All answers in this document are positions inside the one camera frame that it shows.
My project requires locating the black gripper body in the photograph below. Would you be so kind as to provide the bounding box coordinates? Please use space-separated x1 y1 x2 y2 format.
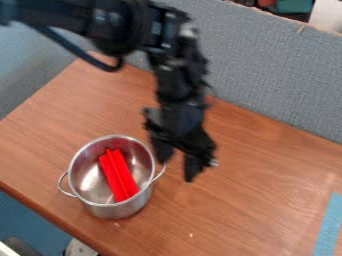
142 96 215 156

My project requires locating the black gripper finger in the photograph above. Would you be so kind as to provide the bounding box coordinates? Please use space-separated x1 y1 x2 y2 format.
150 136 174 163
185 154 218 182

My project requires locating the red plastic block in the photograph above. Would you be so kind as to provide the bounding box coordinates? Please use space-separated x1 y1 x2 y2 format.
99 149 140 203

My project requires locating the metal pot with handles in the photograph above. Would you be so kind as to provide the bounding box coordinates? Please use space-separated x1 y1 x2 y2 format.
58 135 167 219

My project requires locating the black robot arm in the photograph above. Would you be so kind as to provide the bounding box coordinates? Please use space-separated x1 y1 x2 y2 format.
0 0 217 182

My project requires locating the white object under table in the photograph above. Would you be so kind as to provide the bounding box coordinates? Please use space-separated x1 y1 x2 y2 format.
64 239 99 256

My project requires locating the dark object bottom left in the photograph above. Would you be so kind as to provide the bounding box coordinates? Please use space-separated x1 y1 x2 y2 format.
2 236 43 256

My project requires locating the grey fabric divider panel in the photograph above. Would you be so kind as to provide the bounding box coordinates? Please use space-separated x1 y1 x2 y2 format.
158 0 342 144

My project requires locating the blue tape strip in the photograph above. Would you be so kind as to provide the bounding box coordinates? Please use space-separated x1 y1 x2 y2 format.
313 193 342 256

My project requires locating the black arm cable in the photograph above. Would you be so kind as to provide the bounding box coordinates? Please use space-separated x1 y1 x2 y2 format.
38 26 126 73

